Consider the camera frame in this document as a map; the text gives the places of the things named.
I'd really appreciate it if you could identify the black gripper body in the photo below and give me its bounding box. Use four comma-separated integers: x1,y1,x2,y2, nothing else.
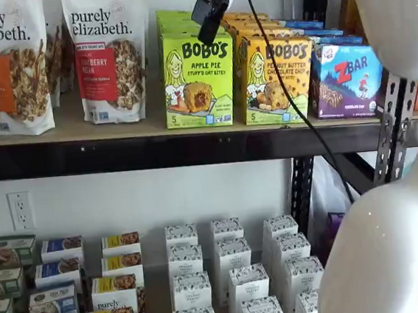
189,0,236,22

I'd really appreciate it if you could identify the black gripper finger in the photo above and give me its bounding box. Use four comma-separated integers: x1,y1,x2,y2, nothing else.
195,13,228,46

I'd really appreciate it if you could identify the yellow Bobo's peanut butter box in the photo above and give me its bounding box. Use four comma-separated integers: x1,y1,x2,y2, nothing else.
226,15,283,33
231,22,297,46
220,9,271,25
236,30,321,129

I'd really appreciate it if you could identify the green Bobo's apple pie box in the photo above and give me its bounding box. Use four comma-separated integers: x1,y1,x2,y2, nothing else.
154,5,197,24
156,16,203,40
157,27,242,132

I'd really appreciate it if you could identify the blue Zbar box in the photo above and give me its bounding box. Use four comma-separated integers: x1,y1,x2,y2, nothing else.
279,15,326,33
308,32,365,50
305,38,390,122
292,24,346,42

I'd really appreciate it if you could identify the black shelf beam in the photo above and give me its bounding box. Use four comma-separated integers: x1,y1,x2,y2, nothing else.
0,104,418,187

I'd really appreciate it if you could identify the black shelf brace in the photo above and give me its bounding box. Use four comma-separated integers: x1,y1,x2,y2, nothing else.
319,147,383,198

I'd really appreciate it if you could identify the blue white granola box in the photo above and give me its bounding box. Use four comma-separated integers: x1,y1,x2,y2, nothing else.
32,256,84,291
38,235,85,265
26,284,80,313

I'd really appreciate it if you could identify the white granola bag red label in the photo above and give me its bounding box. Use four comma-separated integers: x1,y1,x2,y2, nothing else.
60,0,159,129

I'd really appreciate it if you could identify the white plastic bag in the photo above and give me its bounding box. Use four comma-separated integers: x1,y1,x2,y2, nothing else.
300,152,366,262

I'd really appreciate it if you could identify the white granola bag orange label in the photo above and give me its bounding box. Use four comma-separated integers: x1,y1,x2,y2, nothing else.
0,0,59,140

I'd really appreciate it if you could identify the purple package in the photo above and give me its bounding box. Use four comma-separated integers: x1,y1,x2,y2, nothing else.
324,209,350,264

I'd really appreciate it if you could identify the oatmeal boxes group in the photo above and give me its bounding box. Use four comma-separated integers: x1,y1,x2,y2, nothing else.
0,205,323,313

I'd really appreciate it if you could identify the black perforated shelf post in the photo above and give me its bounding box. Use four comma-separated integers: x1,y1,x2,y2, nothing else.
285,155,321,231
363,69,418,188

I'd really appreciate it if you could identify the white wall outlet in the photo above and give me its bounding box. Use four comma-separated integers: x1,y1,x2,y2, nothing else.
6,190,37,232

